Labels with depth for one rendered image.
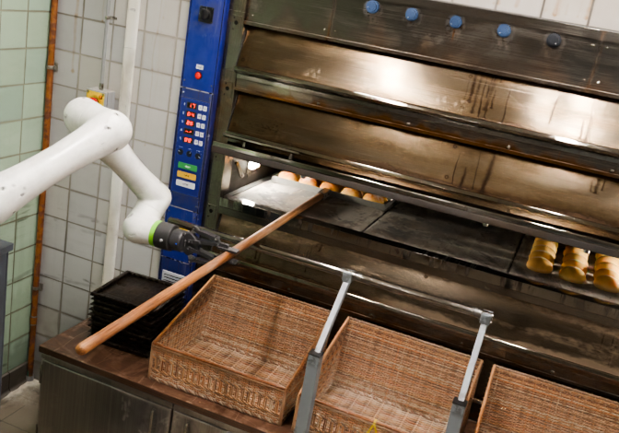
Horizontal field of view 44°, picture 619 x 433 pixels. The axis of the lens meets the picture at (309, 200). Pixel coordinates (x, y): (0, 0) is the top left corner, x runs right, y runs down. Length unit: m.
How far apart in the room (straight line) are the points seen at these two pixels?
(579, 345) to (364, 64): 1.29
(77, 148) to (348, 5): 1.18
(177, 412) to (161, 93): 1.28
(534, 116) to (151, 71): 1.55
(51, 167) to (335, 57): 1.19
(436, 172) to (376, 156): 0.23
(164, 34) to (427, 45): 1.08
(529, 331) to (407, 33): 1.18
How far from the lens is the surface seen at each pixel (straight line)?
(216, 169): 3.17
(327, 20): 2.94
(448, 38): 2.81
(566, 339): 2.96
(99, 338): 1.96
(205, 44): 3.10
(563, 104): 2.78
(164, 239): 2.61
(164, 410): 2.97
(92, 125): 2.31
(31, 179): 2.23
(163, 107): 3.26
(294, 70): 2.96
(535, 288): 2.90
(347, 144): 2.92
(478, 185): 2.82
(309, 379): 2.56
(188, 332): 3.19
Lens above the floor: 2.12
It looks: 16 degrees down
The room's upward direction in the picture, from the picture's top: 10 degrees clockwise
